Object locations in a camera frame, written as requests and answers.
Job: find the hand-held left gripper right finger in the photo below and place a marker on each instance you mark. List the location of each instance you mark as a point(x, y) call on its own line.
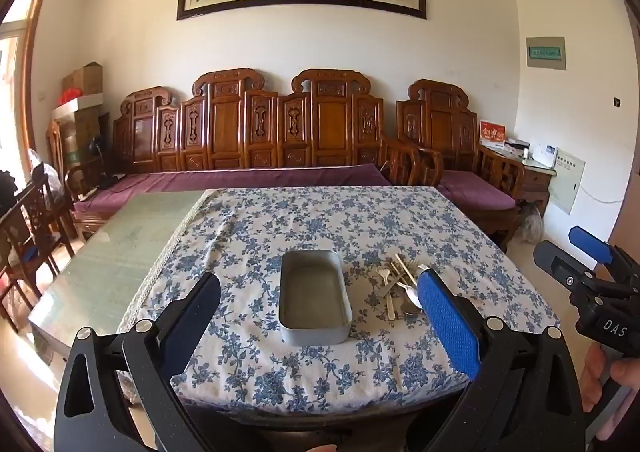
point(445, 327)

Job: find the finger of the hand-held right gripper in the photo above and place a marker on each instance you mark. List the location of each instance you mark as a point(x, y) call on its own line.
point(590, 242)
point(557, 262)

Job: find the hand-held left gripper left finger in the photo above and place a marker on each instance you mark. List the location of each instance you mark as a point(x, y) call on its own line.
point(192, 327)

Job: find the wooden chopstick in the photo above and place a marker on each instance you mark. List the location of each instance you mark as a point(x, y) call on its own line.
point(403, 268)
point(398, 276)

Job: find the metal tin box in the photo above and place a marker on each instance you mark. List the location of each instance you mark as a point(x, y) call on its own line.
point(312, 297)

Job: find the person's right hand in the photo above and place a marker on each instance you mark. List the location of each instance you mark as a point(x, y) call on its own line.
point(592, 377)

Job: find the grey fluffy mop head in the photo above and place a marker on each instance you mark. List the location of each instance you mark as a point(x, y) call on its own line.
point(530, 224)

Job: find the wooden side table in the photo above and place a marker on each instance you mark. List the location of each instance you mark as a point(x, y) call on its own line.
point(535, 182)

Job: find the white router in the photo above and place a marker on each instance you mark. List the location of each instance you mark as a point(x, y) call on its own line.
point(544, 156)

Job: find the purple armchair cushion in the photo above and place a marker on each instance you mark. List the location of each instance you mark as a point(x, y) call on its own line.
point(475, 189)

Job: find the red desk calendar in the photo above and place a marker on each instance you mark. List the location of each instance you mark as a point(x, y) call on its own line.
point(492, 133)

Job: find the purple sofa cushion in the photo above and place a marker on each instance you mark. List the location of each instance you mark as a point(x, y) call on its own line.
point(175, 182)

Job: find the blue floral tablecloth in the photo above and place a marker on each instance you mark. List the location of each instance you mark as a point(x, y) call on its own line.
point(325, 217)

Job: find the carved wooden armchair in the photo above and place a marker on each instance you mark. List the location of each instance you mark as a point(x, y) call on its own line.
point(440, 122)

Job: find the dark wooden chair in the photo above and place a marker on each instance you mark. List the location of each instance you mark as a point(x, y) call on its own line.
point(30, 232)

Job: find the black desk lamp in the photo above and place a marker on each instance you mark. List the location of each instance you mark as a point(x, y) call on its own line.
point(95, 147)

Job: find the carved wooden sofa bench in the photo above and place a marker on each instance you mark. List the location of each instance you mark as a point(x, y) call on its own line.
point(225, 122)

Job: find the clear plastic bag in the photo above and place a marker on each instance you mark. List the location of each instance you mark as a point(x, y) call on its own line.
point(45, 172)

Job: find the stacked cardboard boxes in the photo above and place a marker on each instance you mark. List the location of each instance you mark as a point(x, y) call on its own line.
point(90, 132)

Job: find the wooden chair back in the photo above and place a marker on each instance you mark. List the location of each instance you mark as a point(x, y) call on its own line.
point(55, 147)

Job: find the black bag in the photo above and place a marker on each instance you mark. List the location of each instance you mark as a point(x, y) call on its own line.
point(7, 189)

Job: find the flat white box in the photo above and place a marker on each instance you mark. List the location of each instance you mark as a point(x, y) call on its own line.
point(75, 107)

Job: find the red decoration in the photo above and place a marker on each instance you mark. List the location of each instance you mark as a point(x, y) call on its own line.
point(70, 96)

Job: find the white wall distribution box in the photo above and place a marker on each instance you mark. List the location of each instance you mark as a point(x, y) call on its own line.
point(567, 182)

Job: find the grey wall panel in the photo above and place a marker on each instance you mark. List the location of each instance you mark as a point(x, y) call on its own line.
point(546, 53)

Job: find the wooden door frame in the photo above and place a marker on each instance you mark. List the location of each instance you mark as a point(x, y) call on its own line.
point(30, 57)

